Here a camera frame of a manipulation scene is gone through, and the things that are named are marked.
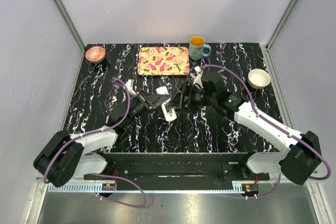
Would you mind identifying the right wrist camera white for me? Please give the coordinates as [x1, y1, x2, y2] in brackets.
[190, 66, 203, 89]

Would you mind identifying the floral yellow tray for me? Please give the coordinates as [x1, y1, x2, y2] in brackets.
[138, 47, 190, 76]

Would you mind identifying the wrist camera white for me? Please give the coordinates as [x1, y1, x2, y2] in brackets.
[125, 79, 137, 97]
[190, 66, 203, 89]

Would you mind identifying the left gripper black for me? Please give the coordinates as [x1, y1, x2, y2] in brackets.
[123, 89, 170, 127]

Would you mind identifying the blue mug yellow inside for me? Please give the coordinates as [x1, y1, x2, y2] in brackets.
[188, 36, 212, 60]

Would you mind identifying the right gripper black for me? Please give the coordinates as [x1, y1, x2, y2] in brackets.
[166, 81, 216, 114]

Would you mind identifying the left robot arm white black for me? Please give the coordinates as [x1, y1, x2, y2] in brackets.
[33, 87, 170, 187]

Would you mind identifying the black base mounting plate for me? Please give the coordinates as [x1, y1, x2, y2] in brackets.
[83, 163, 270, 183]

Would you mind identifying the cream white bowl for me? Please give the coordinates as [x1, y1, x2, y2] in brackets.
[248, 69, 271, 89]

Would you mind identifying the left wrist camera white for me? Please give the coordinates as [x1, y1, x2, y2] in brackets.
[125, 79, 137, 97]

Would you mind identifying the red patterned bowl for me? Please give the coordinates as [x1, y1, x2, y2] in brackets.
[85, 46, 106, 62]

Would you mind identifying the white remote control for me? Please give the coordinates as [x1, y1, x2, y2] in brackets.
[156, 86, 177, 122]

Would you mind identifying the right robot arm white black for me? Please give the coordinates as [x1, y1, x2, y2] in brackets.
[168, 72, 321, 185]

